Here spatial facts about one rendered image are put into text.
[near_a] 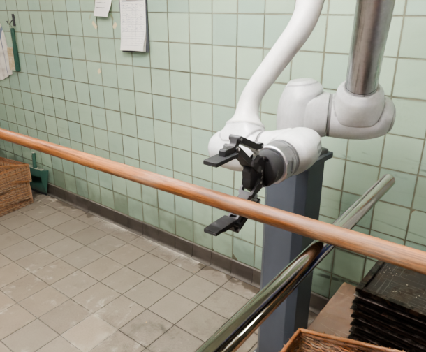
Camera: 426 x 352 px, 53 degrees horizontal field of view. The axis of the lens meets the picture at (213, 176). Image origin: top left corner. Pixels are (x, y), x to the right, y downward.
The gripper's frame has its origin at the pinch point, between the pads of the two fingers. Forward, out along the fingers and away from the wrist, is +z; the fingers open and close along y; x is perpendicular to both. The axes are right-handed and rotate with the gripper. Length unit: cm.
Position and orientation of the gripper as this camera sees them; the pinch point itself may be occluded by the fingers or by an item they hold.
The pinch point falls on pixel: (213, 197)
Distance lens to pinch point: 77.2
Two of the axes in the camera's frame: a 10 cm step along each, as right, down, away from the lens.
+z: -5.9, 3.0, -7.5
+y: 0.0, 9.3, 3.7
